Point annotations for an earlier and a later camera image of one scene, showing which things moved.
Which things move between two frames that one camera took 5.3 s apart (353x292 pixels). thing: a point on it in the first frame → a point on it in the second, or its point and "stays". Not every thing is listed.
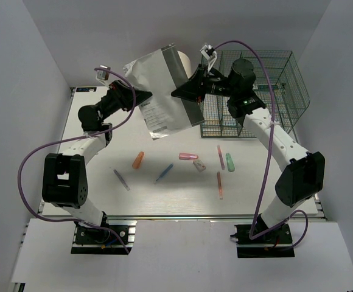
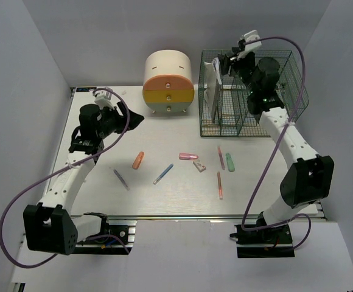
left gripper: x=122 y=94 → x=122 y=120
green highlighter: x=230 y=162 stays
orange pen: x=220 y=185 stays
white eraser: x=199 y=166 stays
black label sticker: x=86 y=89 stays
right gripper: x=193 y=88 → x=225 y=62
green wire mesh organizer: x=280 y=85 stays
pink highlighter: x=187 y=156 stays
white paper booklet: x=160 y=72 → x=212 y=88
